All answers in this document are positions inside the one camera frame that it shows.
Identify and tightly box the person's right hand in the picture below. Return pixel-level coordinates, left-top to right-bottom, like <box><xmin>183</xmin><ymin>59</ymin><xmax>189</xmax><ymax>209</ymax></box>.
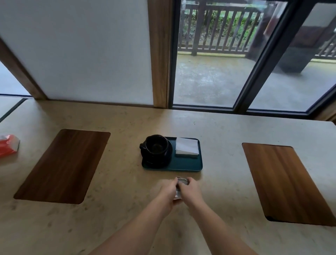
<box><xmin>176</xmin><ymin>177</ymin><xmax>207</xmax><ymax>211</ymax></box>

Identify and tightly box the person's left hand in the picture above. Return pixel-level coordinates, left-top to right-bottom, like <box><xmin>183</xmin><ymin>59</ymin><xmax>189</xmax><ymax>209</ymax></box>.
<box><xmin>160</xmin><ymin>178</ymin><xmax>182</xmax><ymax>210</ymax></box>

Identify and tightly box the dark green tray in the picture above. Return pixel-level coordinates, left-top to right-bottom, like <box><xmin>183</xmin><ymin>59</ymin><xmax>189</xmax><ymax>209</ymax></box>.
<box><xmin>141</xmin><ymin>136</ymin><xmax>203</xmax><ymax>173</ymax></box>

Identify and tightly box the black saucer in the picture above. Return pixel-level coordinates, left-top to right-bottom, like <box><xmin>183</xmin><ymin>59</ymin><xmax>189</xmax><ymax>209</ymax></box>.
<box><xmin>141</xmin><ymin>142</ymin><xmax>174</xmax><ymax>168</ymax></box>

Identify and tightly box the black cup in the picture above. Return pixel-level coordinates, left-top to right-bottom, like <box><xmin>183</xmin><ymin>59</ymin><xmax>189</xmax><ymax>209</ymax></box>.
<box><xmin>139</xmin><ymin>134</ymin><xmax>170</xmax><ymax>156</ymax></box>

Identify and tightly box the person's left forearm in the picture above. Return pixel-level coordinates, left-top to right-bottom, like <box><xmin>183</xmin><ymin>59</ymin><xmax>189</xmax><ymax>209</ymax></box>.
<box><xmin>88</xmin><ymin>197</ymin><xmax>176</xmax><ymax>255</ymax></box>

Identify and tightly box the person's right forearm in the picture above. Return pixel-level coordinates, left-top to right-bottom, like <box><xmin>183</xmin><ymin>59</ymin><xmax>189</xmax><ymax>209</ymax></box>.
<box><xmin>188</xmin><ymin>202</ymin><xmax>259</xmax><ymax>255</ymax></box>

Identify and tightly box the red tissue pack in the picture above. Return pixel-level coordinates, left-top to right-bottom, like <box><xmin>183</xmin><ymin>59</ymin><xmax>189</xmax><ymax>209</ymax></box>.
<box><xmin>0</xmin><ymin>134</ymin><xmax>21</xmax><ymax>158</ymax></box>

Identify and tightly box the brown wooden placemat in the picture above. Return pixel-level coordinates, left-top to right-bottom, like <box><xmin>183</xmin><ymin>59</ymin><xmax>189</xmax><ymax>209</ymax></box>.
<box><xmin>241</xmin><ymin>143</ymin><xmax>336</xmax><ymax>227</ymax></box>
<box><xmin>13</xmin><ymin>129</ymin><xmax>111</xmax><ymax>205</ymax></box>

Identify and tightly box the dark outdoor pillar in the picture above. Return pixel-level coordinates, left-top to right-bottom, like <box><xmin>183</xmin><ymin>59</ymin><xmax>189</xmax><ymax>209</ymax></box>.
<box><xmin>245</xmin><ymin>0</ymin><xmax>336</xmax><ymax>75</ymax></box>

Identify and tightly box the wooden balcony railing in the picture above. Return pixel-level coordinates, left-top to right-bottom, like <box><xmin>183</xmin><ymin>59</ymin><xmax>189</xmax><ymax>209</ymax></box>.
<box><xmin>178</xmin><ymin>0</ymin><xmax>336</xmax><ymax>60</ymax></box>

